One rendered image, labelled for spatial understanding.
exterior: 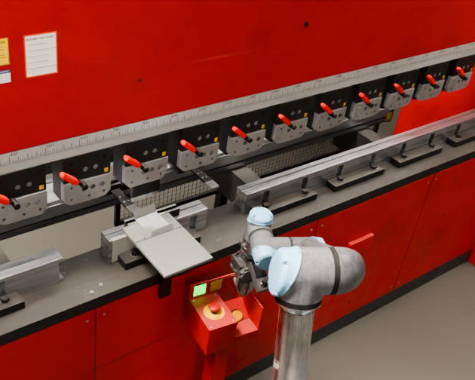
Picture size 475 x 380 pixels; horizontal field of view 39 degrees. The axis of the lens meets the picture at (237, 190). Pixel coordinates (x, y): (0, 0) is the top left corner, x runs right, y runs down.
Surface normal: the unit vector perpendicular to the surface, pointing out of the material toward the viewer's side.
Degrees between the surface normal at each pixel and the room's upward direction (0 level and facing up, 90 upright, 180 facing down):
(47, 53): 90
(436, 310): 0
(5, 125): 90
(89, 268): 0
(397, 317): 0
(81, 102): 90
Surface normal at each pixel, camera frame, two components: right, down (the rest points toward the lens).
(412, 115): -0.79, 0.26
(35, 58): 0.60, 0.52
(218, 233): 0.13, -0.81
